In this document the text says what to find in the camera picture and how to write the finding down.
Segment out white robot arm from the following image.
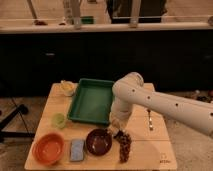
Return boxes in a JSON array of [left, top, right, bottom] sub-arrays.
[[111, 72, 213, 139]]

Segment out purple bowl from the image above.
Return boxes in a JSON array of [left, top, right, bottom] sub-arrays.
[[86, 129, 112, 156]]

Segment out blue sponge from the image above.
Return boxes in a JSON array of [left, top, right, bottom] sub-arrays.
[[70, 139, 84, 162]]

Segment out orange bowl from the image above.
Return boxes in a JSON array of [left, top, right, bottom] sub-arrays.
[[32, 133, 65, 166]]

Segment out green plastic tray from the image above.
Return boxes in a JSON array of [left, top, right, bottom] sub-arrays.
[[67, 78, 114, 125]]

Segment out brown grape bunch toy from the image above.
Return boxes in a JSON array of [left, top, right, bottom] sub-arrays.
[[115, 131, 132, 163]]

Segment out small green cup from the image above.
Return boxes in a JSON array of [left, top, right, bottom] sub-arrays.
[[51, 113, 66, 129]]

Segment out silver fork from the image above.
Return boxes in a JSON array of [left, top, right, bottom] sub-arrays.
[[147, 109, 154, 131]]

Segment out wooden folding table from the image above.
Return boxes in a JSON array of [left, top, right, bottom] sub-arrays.
[[24, 83, 177, 171]]

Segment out black tripod stand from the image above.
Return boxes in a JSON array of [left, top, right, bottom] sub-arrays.
[[0, 78, 36, 140]]

